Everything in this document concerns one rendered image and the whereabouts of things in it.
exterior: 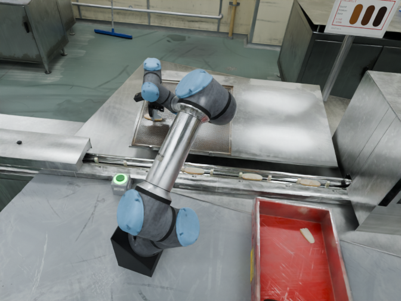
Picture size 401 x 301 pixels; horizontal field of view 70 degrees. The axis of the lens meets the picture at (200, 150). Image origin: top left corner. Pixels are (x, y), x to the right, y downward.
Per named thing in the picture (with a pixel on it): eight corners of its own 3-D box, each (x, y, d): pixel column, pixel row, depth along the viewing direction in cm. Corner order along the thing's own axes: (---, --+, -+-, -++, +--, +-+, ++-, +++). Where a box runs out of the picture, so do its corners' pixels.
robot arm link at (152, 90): (169, 101, 123) (170, 83, 130) (148, 86, 116) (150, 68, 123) (156, 109, 128) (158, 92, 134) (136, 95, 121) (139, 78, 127)
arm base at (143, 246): (151, 265, 101) (170, 263, 95) (120, 241, 95) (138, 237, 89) (167, 229, 112) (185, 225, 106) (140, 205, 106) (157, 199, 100)
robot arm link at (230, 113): (255, 108, 100) (182, 97, 139) (237, 91, 93) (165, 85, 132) (240, 138, 99) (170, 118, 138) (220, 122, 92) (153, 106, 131)
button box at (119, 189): (112, 199, 132) (108, 184, 125) (117, 186, 138) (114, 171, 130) (130, 201, 132) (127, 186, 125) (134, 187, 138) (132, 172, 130)
